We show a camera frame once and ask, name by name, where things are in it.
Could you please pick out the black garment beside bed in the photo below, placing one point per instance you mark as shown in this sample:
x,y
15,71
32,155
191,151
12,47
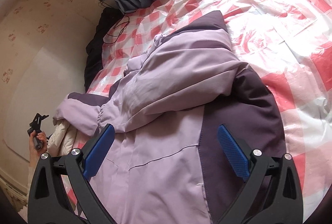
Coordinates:
x,y
94,49

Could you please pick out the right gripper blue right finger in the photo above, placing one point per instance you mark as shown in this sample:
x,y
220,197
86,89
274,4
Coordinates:
x,y
233,152

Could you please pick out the red checked plastic bed cover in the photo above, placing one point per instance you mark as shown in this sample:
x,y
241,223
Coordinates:
x,y
286,42

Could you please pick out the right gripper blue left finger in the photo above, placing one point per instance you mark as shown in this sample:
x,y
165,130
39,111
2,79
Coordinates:
x,y
95,150

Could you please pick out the person's left hand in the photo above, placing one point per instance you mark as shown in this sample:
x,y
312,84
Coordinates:
x,y
35,154

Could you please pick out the lilac and purple jacket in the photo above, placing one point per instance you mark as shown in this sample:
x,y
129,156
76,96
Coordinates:
x,y
166,164

